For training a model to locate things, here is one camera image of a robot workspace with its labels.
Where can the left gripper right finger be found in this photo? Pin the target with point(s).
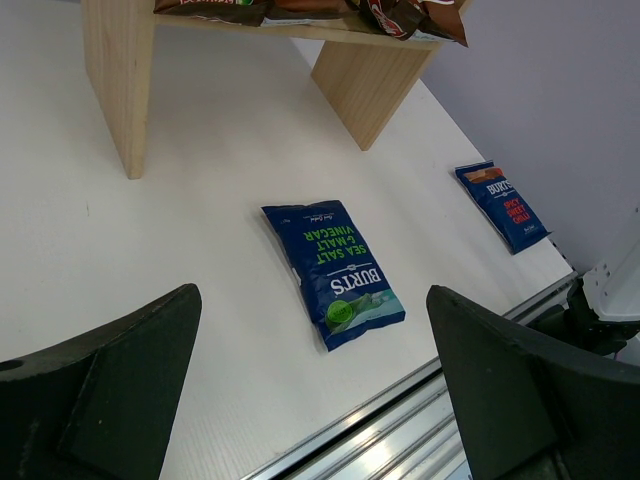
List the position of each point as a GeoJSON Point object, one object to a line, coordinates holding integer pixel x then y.
{"type": "Point", "coordinates": [529, 406]}

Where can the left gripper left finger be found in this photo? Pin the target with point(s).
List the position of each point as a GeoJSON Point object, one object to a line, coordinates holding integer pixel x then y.
{"type": "Point", "coordinates": [100, 405]}

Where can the blue Burts sea salt bag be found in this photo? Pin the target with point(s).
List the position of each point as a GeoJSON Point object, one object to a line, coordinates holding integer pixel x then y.
{"type": "Point", "coordinates": [342, 285]}

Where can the Chuba cassava chips bag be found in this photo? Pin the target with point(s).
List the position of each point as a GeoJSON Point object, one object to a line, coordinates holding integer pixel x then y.
{"type": "Point", "coordinates": [409, 20]}
{"type": "Point", "coordinates": [240, 12]}

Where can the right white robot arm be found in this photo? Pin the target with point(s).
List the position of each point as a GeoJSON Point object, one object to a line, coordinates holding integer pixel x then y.
{"type": "Point", "coordinates": [601, 314]}

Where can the wooden two-tier shelf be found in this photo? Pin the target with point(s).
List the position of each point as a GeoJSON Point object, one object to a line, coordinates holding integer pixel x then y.
{"type": "Point", "coordinates": [193, 79]}

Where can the blue Burts spicy chilli bag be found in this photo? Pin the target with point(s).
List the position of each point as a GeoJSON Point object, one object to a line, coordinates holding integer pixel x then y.
{"type": "Point", "coordinates": [508, 212]}

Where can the aluminium mounting rail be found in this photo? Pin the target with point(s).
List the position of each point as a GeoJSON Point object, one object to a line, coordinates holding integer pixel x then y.
{"type": "Point", "coordinates": [407, 431]}

